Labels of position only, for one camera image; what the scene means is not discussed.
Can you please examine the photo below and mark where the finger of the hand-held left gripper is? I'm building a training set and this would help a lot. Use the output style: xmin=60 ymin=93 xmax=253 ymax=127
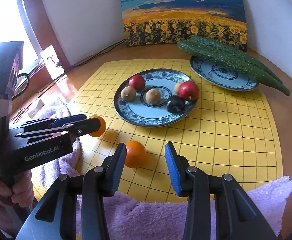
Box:
xmin=15 ymin=117 xmax=107 ymax=140
xmin=10 ymin=114 xmax=87 ymax=132

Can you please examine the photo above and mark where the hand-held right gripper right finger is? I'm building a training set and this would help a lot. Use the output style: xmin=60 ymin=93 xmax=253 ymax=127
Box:
xmin=165 ymin=142 xmax=278 ymax=240

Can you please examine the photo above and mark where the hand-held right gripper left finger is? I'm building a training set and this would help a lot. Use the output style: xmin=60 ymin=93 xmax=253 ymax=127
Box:
xmin=16 ymin=142 xmax=128 ymax=240

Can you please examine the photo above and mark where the orange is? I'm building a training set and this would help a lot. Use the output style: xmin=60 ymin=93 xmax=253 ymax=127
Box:
xmin=87 ymin=115 xmax=107 ymax=138
xmin=124 ymin=140 xmax=148 ymax=168

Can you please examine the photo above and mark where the large blue patterned plate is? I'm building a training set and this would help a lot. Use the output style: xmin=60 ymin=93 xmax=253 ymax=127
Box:
xmin=113 ymin=69 xmax=199 ymax=128

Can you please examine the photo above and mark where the dark purple plum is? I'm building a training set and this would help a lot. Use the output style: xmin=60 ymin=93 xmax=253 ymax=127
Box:
xmin=166 ymin=95 xmax=186 ymax=113

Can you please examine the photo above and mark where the red apple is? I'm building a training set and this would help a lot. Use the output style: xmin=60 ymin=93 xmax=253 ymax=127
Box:
xmin=128 ymin=75 xmax=146 ymax=92
xmin=178 ymin=81 xmax=200 ymax=102

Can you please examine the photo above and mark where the person's left hand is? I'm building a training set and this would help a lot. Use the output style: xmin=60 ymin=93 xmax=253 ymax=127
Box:
xmin=0 ymin=169 xmax=34 ymax=208

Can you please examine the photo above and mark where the small white box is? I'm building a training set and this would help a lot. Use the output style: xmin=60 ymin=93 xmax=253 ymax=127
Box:
xmin=28 ymin=99 xmax=45 ymax=119

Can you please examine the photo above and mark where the white power socket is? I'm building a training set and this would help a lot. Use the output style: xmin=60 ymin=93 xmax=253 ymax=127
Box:
xmin=40 ymin=45 xmax=64 ymax=79

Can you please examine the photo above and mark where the yellow grid board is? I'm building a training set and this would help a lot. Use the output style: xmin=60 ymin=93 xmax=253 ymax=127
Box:
xmin=33 ymin=60 xmax=284 ymax=203

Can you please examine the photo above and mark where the small blue patterned plate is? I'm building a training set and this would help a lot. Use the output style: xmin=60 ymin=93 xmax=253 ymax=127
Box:
xmin=189 ymin=55 xmax=260 ymax=92

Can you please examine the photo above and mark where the window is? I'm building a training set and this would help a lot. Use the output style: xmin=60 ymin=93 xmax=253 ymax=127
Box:
xmin=0 ymin=0 xmax=44 ymax=80

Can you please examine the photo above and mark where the green cucumber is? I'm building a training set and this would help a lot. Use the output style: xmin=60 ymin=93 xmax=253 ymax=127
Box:
xmin=189 ymin=36 xmax=283 ymax=84
xmin=177 ymin=41 xmax=291 ymax=97

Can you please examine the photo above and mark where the sunflower field painting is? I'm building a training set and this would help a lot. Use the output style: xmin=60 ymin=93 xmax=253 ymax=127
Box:
xmin=118 ymin=0 xmax=248 ymax=52

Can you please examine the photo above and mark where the black cable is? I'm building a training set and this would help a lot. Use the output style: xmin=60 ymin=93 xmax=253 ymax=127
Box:
xmin=46 ymin=39 xmax=125 ymax=85

